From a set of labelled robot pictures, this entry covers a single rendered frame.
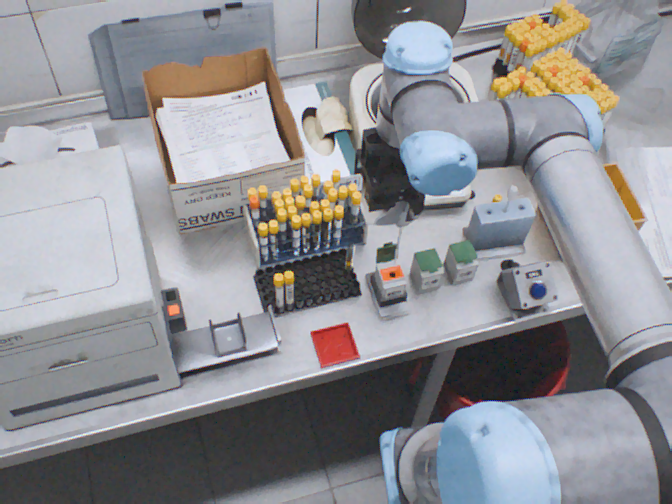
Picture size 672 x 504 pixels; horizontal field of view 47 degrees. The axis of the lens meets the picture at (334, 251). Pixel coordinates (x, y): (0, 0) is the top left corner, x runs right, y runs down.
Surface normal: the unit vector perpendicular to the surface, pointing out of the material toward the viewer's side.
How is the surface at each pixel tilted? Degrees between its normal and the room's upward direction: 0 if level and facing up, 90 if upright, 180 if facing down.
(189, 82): 87
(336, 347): 0
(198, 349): 0
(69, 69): 90
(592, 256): 46
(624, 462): 12
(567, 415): 28
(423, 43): 0
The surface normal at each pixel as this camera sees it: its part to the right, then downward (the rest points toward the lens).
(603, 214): -0.07, -0.64
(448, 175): 0.15, 0.84
